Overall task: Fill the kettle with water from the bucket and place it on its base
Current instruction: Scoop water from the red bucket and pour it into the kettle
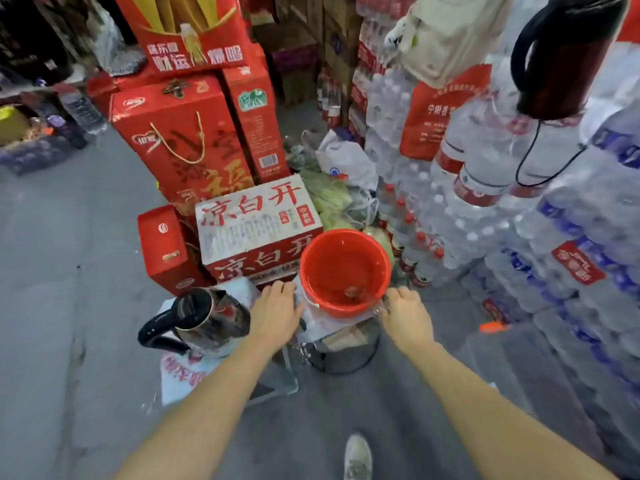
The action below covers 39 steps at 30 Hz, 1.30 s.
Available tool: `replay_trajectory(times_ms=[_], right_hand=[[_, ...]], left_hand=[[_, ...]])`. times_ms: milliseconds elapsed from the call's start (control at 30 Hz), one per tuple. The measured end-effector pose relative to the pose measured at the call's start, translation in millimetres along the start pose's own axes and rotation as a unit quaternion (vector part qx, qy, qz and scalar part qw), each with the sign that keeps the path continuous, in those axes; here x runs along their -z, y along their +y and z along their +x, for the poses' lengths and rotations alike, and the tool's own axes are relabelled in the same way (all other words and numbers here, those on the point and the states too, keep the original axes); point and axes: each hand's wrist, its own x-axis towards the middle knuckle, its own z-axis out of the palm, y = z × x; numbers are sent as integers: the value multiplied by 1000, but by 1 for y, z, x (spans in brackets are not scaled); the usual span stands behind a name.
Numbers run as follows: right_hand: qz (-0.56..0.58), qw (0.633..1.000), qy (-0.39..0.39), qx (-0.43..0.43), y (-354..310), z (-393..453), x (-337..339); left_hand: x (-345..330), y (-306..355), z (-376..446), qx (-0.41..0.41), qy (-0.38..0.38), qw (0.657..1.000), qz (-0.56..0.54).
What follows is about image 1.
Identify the person's right hand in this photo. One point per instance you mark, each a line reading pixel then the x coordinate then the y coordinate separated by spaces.
pixel 407 319

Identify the person's left hand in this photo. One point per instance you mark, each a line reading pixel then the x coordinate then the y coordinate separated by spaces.
pixel 275 317

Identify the red plastic bucket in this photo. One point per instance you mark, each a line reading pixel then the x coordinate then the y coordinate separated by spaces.
pixel 345 264

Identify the person's right forearm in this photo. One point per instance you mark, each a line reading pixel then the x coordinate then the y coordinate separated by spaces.
pixel 490 424

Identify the person's left forearm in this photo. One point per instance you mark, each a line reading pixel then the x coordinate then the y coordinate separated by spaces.
pixel 200 424

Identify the large red-label water bottle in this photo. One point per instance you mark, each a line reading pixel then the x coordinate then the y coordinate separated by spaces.
pixel 447 154
pixel 490 144

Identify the stack of bottled water packs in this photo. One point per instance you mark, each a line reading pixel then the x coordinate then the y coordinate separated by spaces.
pixel 575 219

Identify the clear plastic sheet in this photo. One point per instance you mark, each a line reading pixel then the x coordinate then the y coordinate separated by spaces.
pixel 325 327

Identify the white and red carton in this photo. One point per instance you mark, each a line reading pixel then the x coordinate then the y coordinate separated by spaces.
pixel 250 224

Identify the stool covered with white bag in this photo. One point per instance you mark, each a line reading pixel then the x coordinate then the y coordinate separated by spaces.
pixel 182 377

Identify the small red gift box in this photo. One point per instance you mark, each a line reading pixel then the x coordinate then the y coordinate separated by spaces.
pixel 165 249

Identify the green leafy vegetables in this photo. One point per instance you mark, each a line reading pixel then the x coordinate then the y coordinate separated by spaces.
pixel 330 199

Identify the white sneaker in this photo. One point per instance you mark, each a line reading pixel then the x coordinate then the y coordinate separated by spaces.
pixel 357 457

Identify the clear jug with orange cap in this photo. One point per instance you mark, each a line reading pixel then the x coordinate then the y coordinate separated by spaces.
pixel 545 384

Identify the white plastic bag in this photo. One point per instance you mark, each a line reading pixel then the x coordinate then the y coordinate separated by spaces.
pixel 345 157

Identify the red box with green logo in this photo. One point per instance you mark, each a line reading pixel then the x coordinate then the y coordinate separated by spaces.
pixel 255 119

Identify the red tote bag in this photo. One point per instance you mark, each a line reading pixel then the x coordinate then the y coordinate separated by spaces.
pixel 440 114

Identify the dark soda bottle red label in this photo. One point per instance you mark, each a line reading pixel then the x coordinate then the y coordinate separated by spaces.
pixel 332 104

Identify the purple drink bottle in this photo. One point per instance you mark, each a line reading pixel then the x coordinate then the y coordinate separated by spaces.
pixel 67 129

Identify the beige canvas bag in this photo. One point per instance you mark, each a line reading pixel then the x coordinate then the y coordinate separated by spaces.
pixel 450 34

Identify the blue wrapped bottle pack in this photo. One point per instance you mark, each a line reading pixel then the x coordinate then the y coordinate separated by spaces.
pixel 35 154

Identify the stack of brown cartons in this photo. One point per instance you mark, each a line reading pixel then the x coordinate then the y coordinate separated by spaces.
pixel 310 24

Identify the red carton with yellow print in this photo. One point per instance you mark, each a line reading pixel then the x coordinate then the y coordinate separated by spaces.
pixel 180 34

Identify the dark red thermos flask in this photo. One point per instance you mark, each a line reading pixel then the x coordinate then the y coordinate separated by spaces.
pixel 565 59

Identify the yellow basket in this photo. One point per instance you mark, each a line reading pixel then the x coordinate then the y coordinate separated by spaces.
pixel 12 124

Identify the red fabric sheet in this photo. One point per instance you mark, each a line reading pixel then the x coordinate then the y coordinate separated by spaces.
pixel 631 19

